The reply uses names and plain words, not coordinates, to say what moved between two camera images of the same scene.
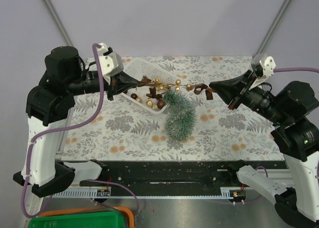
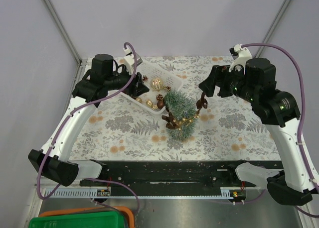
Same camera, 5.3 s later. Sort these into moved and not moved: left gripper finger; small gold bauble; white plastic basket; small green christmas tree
Moved: left gripper finger
Not moved: small gold bauble; white plastic basket; small green christmas tree
